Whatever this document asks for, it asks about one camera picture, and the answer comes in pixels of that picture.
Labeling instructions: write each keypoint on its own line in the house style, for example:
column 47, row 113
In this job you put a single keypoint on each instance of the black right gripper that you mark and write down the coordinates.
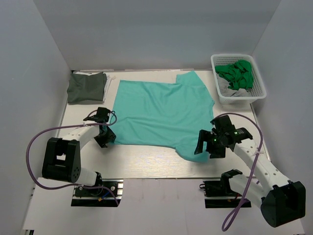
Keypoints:
column 208, row 143

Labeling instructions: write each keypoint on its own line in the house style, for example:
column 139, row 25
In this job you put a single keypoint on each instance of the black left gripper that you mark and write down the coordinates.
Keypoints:
column 105, row 137

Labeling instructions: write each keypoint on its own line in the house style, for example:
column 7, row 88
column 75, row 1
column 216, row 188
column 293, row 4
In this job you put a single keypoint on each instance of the teal t-shirt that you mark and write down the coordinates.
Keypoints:
column 164, row 114

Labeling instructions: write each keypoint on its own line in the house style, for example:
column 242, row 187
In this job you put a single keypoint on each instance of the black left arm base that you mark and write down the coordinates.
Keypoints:
column 98, row 197

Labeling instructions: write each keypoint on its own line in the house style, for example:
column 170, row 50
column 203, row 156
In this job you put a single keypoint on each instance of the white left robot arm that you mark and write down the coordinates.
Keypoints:
column 62, row 160

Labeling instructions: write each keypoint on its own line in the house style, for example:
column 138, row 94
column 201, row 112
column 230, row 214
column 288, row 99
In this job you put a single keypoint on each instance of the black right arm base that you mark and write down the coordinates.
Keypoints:
column 216, row 198

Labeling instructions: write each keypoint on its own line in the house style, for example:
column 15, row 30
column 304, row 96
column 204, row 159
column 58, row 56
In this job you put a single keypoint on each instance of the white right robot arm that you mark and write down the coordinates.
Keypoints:
column 280, row 200

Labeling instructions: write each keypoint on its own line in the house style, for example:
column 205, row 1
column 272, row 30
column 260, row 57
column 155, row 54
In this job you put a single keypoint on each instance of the crumpled grey t-shirt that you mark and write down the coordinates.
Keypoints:
column 227, row 92

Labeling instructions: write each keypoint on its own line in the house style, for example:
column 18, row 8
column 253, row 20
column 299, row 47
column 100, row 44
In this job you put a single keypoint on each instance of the folded dark olive t-shirt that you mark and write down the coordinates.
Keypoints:
column 84, row 88

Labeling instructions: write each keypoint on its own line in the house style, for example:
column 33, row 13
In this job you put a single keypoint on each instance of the white plastic basket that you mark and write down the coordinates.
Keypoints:
column 258, row 90

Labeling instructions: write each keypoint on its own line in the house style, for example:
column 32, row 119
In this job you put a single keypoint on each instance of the crumpled green t-shirt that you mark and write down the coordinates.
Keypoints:
column 238, row 75

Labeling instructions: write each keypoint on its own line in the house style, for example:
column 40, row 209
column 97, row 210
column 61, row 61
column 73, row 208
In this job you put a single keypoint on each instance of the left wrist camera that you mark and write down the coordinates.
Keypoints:
column 101, row 115

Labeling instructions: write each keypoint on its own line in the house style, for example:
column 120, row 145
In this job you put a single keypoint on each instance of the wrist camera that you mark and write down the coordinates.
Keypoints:
column 101, row 115
column 222, row 125

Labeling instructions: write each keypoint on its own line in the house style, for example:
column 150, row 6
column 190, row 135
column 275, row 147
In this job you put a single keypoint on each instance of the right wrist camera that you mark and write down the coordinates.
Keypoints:
column 222, row 125

